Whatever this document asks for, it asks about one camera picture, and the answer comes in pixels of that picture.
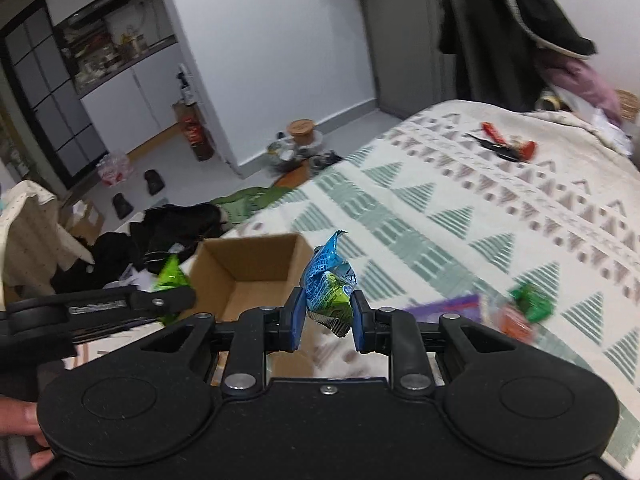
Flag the person's left hand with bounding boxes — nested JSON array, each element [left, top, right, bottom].
[[0, 394, 55, 472]]

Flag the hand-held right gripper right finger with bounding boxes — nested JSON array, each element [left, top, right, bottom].
[[350, 291, 519, 397]]

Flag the jar with bamboo lid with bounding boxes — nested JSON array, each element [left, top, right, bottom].
[[286, 119, 317, 148]]

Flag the black fleece-lined jacket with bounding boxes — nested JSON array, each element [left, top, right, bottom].
[[439, 0, 597, 61]]

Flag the long purple snack packet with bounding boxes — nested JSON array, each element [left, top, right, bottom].
[[405, 294, 483, 323]]

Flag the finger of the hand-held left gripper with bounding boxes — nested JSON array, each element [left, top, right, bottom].
[[127, 284, 197, 321]]

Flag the black framed glass door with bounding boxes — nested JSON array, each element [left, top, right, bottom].
[[0, 0, 108, 191]]

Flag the bright green nut packet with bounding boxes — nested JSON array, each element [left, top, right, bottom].
[[152, 254, 196, 325]]

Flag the pack of water bottles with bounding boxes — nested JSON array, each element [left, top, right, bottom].
[[96, 152, 132, 187]]

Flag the kitchen bottles and jars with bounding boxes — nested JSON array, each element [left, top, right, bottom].
[[57, 15, 176, 96]]

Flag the beige dotted cloth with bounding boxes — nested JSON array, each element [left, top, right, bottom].
[[0, 180, 96, 296]]

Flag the black bag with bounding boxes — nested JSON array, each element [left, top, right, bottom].
[[130, 202, 226, 266]]

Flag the small cardboard box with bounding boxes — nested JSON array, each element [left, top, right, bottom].
[[60, 199, 106, 241]]

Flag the orange cracker packet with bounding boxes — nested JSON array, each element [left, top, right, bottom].
[[497, 305, 533, 338]]

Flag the blue snack packet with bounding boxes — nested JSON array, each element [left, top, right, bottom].
[[300, 230, 358, 337]]

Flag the black office chair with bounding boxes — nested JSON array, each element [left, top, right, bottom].
[[440, 0, 546, 113]]

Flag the green dinosaur rug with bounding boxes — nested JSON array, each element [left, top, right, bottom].
[[210, 185, 301, 221]]

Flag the grey plastic bag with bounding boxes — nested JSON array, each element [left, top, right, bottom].
[[266, 137, 306, 176]]

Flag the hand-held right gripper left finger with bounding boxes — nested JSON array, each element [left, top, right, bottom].
[[142, 287, 307, 397]]

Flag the red label cola bottle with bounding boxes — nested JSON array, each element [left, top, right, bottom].
[[182, 115, 216, 162]]

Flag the grey sneaker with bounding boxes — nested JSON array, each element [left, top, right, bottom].
[[307, 150, 346, 171]]

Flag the green striped snack packet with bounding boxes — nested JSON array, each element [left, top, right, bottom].
[[509, 282, 555, 325]]

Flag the white crumpled paper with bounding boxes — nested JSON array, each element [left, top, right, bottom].
[[590, 110, 636, 156]]

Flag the grey door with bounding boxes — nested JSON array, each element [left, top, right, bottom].
[[355, 0, 461, 116]]

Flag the white kitchen base cabinet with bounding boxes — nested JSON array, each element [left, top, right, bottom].
[[80, 42, 201, 153]]

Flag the brown cardboard box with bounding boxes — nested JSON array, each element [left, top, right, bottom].
[[189, 233, 321, 381]]

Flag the black spray bottle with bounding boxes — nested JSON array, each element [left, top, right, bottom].
[[176, 72, 196, 106]]

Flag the wicker basket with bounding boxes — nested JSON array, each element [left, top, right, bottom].
[[615, 89, 640, 123]]

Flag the brown paper bag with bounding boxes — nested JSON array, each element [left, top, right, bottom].
[[172, 101, 201, 126]]

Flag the dark cloth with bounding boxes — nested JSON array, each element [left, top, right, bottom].
[[52, 232, 146, 296]]

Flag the pink garment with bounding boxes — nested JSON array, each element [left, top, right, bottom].
[[542, 55, 623, 121]]

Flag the orange floor mat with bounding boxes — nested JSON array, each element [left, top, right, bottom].
[[275, 162, 313, 188]]

